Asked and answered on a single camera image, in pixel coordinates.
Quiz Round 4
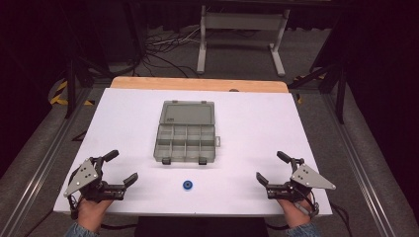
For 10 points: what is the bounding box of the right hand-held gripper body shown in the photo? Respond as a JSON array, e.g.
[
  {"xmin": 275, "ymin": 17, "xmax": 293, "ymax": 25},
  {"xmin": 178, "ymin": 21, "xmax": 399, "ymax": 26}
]
[{"xmin": 265, "ymin": 157, "xmax": 337, "ymax": 219}]

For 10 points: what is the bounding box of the grey plastic compartment box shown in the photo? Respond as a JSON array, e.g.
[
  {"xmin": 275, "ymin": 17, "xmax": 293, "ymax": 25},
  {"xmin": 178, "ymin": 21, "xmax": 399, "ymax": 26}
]
[{"xmin": 152, "ymin": 100, "xmax": 221, "ymax": 166}]

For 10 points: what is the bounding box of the black metal stand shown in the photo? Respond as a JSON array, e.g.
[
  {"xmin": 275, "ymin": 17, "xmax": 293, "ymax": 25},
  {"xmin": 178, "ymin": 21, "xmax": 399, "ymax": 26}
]
[
  {"xmin": 58, "ymin": 3, "xmax": 110, "ymax": 120},
  {"xmin": 289, "ymin": 13, "xmax": 350, "ymax": 125}
]

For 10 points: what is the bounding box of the grey metal stand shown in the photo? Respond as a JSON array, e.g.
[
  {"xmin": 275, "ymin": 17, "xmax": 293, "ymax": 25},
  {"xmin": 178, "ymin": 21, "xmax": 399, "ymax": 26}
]
[{"xmin": 196, "ymin": 4, "xmax": 292, "ymax": 78}]

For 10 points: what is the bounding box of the person's right hand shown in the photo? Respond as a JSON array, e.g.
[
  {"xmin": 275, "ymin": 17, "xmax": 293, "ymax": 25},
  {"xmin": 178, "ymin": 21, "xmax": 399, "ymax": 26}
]
[{"xmin": 277, "ymin": 197, "xmax": 314, "ymax": 229}]

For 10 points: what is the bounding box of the wooden board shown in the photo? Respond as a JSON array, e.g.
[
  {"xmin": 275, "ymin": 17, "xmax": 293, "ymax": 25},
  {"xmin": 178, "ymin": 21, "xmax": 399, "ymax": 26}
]
[{"xmin": 110, "ymin": 76, "xmax": 290, "ymax": 94}]

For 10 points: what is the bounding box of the person's left hand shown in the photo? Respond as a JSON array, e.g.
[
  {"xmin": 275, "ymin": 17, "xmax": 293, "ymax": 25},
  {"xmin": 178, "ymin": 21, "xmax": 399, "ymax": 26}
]
[{"xmin": 76, "ymin": 197, "xmax": 115, "ymax": 234}]

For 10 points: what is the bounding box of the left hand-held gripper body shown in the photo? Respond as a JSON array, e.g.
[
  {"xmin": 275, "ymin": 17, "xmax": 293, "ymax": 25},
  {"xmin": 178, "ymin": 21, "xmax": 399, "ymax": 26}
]
[{"xmin": 63, "ymin": 156, "xmax": 126, "ymax": 220}]

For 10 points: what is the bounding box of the bundle of cables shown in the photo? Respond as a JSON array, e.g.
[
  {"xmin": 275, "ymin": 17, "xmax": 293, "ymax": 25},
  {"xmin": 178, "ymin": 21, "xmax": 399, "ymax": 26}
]
[{"xmin": 131, "ymin": 26, "xmax": 203, "ymax": 79}]

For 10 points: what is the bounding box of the yellow black striped tape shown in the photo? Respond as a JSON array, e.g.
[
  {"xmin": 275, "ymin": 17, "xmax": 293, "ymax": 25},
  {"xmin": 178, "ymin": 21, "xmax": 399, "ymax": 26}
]
[{"xmin": 48, "ymin": 79, "xmax": 96, "ymax": 107}]

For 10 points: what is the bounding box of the black cable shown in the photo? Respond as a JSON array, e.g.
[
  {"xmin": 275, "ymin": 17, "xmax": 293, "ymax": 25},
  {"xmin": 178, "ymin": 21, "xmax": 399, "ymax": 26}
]
[{"xmin": 329, "ymin": 200, "xmax": 354, "ymax": 237}]

